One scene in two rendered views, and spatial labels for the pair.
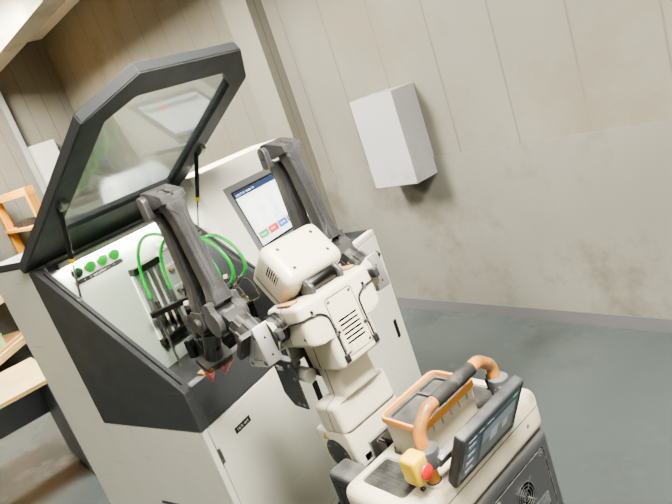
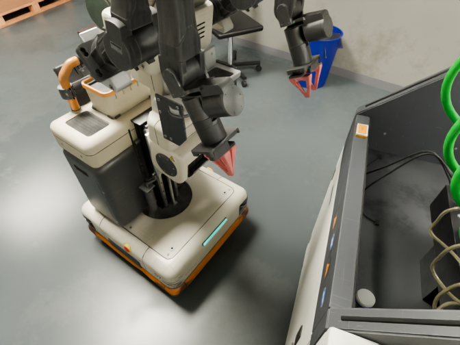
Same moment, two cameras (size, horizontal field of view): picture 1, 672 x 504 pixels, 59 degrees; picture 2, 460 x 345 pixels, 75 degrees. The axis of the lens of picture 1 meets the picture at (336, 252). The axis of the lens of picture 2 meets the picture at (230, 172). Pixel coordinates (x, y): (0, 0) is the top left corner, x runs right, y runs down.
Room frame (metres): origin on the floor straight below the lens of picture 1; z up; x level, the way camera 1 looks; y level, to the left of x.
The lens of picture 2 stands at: (2.51, 0.01, 1.50)
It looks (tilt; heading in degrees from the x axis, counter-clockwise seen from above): 46 degrees down; 163
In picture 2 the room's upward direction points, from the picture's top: straight up
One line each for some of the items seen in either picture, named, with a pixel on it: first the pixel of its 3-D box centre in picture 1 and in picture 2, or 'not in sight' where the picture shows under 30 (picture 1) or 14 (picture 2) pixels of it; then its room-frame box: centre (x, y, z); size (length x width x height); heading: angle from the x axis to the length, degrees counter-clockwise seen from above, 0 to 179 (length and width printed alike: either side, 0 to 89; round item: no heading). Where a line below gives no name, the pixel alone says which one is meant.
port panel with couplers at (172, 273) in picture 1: (177, 265); not in sight; (2.63, 0.69, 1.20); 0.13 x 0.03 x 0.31; 142
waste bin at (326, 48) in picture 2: not in sight; (317, 56); (0.22, 1.53, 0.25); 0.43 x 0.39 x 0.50; 36
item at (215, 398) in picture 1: (252, 357); (346, 206); (2.14, 0.44, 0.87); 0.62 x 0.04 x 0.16; 142
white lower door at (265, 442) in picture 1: (292, 449); (309, 275); (2.12, 0.43, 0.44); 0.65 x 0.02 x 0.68; 142
